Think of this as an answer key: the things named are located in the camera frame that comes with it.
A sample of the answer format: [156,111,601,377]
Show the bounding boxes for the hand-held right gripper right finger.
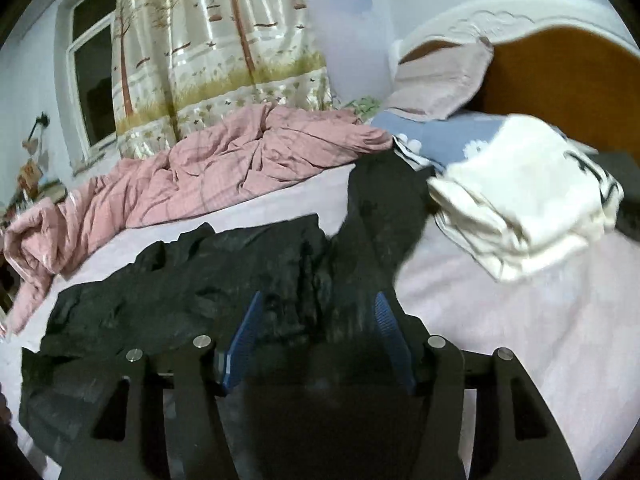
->
[374,291,583,480]

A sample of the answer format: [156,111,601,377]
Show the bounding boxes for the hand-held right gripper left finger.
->
[60,290,266,480]

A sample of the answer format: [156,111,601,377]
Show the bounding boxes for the black puffer jacket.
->
[19,150,481,480]

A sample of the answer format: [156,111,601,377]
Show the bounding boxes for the cream folded clothes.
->
[427,115,626,283]

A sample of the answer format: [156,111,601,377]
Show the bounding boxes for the bed with pink sheet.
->
[0,160,640,480]

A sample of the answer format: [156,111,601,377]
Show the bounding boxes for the pink checked quilt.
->
[2,105,396,336]

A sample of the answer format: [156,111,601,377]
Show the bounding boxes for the blue floral pillow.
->
[370,110,521,171]

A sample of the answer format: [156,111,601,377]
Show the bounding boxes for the green patterned cloth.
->
[350,97,381,121]

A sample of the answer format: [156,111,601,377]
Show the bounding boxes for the pink pillow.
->
[382,37,496,123]

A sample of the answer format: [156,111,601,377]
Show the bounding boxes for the tree print curtain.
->
[111,0,333,158]

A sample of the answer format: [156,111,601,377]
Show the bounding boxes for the white framed window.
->
[57,0,121,161]

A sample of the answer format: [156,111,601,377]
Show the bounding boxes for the white and wooden headboard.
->
[390,0,640,156]

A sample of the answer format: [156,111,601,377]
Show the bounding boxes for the wall mounted lamp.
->
[22,112,48,158]

